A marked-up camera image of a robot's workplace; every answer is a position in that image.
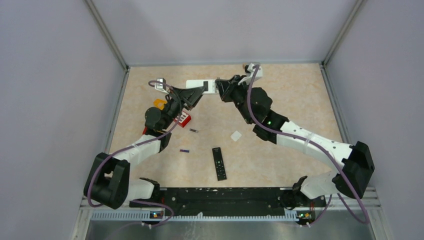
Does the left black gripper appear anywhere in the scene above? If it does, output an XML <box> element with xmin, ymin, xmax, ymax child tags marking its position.
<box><xmin>161</xmin><ymin>85</ymin><xmax>206</xmax><ymax>130</ymax></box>

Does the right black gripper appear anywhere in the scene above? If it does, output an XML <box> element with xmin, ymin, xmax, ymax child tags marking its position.
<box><xmin>216</xmin><ymin>75</ymin><xmax>255</xmax><ymax>125</ymax></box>

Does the white red remote control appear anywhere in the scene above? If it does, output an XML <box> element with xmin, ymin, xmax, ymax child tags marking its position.
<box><xmin>185</xmin><ymin>79</ymin><xmax>219</xmax><ymax>95</ymax></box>

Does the white battery cover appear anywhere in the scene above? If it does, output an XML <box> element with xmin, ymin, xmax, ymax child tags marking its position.
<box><xmin>230</xmin><ymin>130</ymin><xmax>242</xmax><ymax>142</ymax></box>

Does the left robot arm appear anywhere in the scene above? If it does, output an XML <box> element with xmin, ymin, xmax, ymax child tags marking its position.
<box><xmin>83</xmin><ymin>84</ymin><xmax>209</xmax><ymax>210</ymax></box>

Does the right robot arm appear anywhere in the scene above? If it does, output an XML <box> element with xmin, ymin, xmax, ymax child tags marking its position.
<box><xmin>215</xmin><ymin>75</ymin><xmax>375</xmax><ymax>206</ymax></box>

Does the black remote control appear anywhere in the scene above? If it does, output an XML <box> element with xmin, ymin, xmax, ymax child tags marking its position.
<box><xmin>212</xmin><ymin>147</ymin><xmax>227</xmax><ymax>181</ymax></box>

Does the red yellow toy phone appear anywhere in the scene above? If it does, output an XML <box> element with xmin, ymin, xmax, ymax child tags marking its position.
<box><xmin>153</xmin><ymin>98</ymin><xmax>192</xmax><ymax>128</ymax></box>

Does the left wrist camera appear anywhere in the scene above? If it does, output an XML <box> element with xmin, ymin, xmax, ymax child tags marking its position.
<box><xmin>154</xmin><ymin>78</ymin><xmax>167</xmax><ymax>92</ymax></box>

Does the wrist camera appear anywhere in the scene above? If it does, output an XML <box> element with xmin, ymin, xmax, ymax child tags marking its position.
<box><xmin>154</xmin><ymin>78</ymin><xmax>167</xmax><ymax>92</ymax></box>
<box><xmin>241</xmin><ymin>62</ymin><xmax>263</xmax><ymax>84</ymax></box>

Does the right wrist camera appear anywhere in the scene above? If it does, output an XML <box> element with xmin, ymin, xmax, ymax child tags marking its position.
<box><xmin>241</xmin><ymin>62</ymin><xmax>263</xmax><ymax>84</ymax></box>

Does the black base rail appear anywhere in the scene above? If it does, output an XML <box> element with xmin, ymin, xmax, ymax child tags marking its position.
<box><xmin>129</xmin><ymin>187</ymin><xmax>327</xmax><ymax>220</ymax></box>

